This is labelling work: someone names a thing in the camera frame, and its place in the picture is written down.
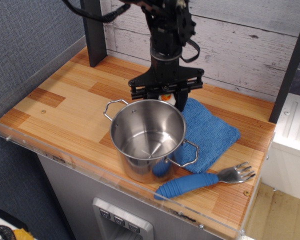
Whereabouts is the grey cabinet with button panel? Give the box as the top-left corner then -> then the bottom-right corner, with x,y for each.
38,155 -> 218,240

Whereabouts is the left black vertical post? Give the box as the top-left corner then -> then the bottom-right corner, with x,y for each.
80,0 -> 107,67

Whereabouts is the plush sushi roll toy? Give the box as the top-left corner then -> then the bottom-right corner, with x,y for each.
158,93 -> 177,106

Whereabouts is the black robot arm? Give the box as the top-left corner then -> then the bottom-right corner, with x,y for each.
125,0 -> 204,111

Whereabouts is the clear acrylic table guard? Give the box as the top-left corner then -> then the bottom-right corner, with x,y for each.
0,34 -> 276,240

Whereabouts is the black vertical post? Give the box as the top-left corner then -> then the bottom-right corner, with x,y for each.
268,32 -> 300,124
80,0 -> 107,67

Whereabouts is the stainless steel pot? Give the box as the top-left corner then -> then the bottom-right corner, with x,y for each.
103,99 -> 200,184

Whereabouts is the right black vertical post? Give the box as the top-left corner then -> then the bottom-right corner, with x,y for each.
268,32 -> 300,124

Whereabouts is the yellow taped object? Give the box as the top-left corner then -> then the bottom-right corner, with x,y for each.
12,228 -> 35,240

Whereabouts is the blue folded cloth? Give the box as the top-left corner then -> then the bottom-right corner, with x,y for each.
182,98 -> 241,174

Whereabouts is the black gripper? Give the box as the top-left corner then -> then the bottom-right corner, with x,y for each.
128,54 -> 204,112

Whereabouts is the black sleeved cable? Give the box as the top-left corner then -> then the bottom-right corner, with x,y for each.
62,0 -> 132,24

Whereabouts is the blue handled metal fork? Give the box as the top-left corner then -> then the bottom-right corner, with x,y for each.
154,162 -> 256,200

